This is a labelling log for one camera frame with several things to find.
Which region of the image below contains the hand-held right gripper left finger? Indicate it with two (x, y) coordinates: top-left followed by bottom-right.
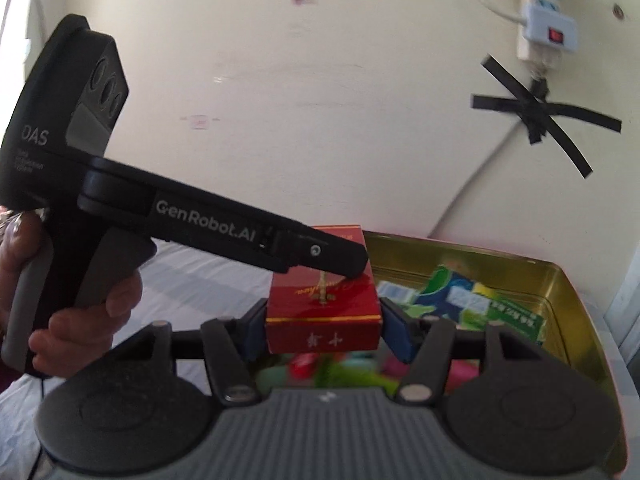
(119, 300), (271, 405)

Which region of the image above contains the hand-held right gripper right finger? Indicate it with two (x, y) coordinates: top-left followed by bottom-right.
(380, 297), (523, 403)

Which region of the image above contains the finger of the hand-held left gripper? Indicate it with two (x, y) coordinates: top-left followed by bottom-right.
(260, 225), (372, 288)

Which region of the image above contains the teal fabric pouch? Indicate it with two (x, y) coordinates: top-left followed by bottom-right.
(252, 355), (301, 397)

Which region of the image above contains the long light green box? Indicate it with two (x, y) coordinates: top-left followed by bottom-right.
(315, 352), (388, 390)

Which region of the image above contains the red box with gold print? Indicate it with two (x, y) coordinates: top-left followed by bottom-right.
(264, 225), (385, 353)

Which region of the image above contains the green and blue box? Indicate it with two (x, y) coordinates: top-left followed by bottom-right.
(417, 265), (493, 322)

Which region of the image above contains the gold metal tin box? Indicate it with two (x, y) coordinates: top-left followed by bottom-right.
(362, 230), (631, 480)

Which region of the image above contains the person's left hand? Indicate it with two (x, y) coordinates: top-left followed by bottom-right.
(0, 210), (143, 377)

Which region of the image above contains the teal white patterned packet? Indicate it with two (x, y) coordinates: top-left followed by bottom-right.
(375, 280), (416, 307)

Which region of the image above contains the red pink packet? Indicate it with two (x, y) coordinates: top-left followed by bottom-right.
(289, 354), (322, 382)

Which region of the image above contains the pale bed sheet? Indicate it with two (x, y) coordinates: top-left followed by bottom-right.
(0, 232), (273, 480)

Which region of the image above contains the pink object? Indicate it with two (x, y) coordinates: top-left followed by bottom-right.
(447, 360), (483, 393)

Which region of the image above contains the black tape cross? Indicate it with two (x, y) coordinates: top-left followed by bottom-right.
(471, 55), (623, 178)

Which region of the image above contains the grey power cable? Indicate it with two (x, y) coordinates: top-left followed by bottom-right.
(427, 65), (548, 237)

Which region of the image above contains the white adapter with red switch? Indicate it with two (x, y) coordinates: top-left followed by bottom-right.
(522, 2), (579, 46)

